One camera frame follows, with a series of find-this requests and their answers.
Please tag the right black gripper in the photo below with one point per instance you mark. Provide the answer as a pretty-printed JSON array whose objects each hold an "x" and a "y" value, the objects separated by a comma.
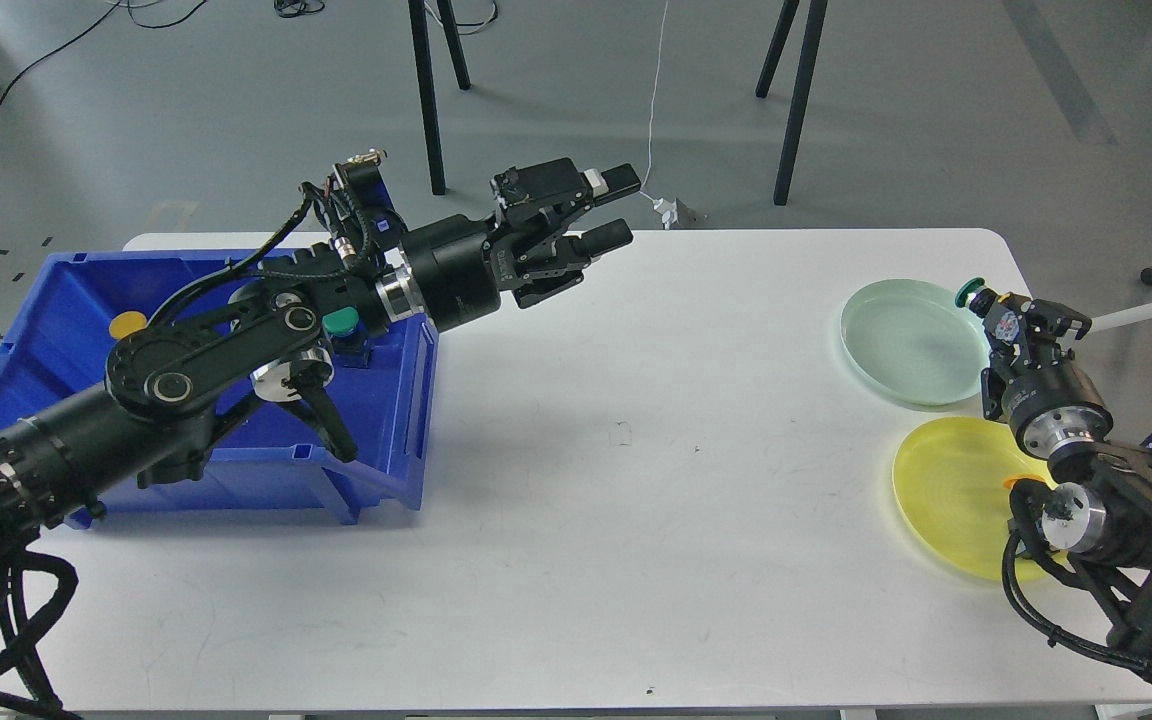
[{"x": 1031, "y": 383}]

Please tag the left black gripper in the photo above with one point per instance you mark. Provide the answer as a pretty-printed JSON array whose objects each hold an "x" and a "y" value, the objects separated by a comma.
[{"x": 461, "y": 267}]

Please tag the green push button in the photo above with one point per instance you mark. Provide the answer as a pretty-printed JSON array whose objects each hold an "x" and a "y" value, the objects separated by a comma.
[
  {"x": 348, "y": 339},
  {"x": 1000, "y": 312}
]

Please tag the yellow push button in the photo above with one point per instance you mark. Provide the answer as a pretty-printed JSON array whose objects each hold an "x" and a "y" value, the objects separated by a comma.
[
  {"x": 1012, "y": 482},
  {"x": 125, "y": 324}
]

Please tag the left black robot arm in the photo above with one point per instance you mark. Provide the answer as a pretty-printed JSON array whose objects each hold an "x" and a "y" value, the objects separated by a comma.
[{"x": 257, "y": 332}]

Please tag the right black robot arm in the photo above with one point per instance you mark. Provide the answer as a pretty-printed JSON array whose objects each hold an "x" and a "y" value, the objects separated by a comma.
[{"x": 1090, "y": 526}]

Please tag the pale green plate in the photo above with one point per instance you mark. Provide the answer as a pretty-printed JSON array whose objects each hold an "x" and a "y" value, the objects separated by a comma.
[{"x": 908, "y": 341}]

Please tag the yellow plate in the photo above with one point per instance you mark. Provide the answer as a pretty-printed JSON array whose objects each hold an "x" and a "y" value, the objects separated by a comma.
[{"x": 951, "y": 479}]

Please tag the black stand legs right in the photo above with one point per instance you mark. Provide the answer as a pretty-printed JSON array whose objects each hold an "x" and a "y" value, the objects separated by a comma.
[{"x": 816, "y": 13}]

